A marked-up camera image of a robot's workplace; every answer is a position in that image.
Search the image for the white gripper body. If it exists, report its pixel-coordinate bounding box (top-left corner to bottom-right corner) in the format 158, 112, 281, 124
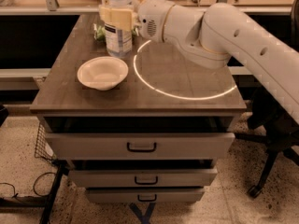
137, 0, 175, 42

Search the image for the grey drawer cabinet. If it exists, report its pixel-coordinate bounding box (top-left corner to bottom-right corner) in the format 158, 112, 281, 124
30, 13, 248, 203

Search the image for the green snack bag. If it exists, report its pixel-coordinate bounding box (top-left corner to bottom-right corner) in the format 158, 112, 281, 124
93, 24, 139, 43

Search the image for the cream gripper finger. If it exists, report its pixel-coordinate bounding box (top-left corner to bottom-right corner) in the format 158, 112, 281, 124
99, 5, 138, 31
132, 0, 148, 13

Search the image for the black floor cable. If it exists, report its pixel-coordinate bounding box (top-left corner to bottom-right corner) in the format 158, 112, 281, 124
0, 171, 59, 199

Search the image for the black wire mesh basket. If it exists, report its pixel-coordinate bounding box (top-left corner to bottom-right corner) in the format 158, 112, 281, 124
35, 124, 54, 163

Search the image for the white paper bowl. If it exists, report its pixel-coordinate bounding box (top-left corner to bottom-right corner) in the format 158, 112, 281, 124
77, 56, 128, 91

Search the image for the black office chair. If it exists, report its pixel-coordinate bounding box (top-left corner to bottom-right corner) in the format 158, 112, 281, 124
235, 0, 299, 199

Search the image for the clear plastic water bottle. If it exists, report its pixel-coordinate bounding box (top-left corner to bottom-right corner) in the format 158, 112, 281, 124
102, 0, 132, 58

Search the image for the black metal stand leg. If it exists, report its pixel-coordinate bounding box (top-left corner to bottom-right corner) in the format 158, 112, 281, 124
0, 161, 68, 224

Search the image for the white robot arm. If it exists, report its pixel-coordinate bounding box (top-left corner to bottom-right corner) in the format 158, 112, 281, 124
99, 0, 299, 122

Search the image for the bottom grey drawer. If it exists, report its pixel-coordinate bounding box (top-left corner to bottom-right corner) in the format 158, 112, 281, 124
85, 188, 204, 203

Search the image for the grey drawer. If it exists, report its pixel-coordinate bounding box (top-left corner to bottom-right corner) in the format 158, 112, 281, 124
69, 168, 218, 188
85, 188, 204, 203
46, 133, 235, 161

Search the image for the top grey drawer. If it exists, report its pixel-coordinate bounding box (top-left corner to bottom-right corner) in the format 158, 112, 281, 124
46, 133, 235, 161

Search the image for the middle grey drawer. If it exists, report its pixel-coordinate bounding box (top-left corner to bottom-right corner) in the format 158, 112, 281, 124
69, 168, 218, 188

